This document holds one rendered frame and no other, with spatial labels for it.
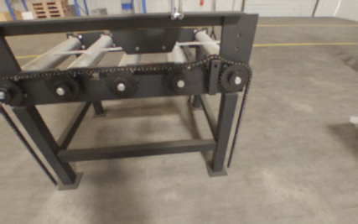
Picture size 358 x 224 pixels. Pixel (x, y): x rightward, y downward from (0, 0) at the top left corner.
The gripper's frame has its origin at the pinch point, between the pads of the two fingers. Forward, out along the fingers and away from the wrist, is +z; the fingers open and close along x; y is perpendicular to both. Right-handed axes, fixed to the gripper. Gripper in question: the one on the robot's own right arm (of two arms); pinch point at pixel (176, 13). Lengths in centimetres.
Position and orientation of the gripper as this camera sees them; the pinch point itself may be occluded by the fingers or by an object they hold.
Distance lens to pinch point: 80.6
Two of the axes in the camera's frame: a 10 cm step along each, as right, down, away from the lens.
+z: 0.1, 8.1, 5.8
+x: 9.9, -0.7, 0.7
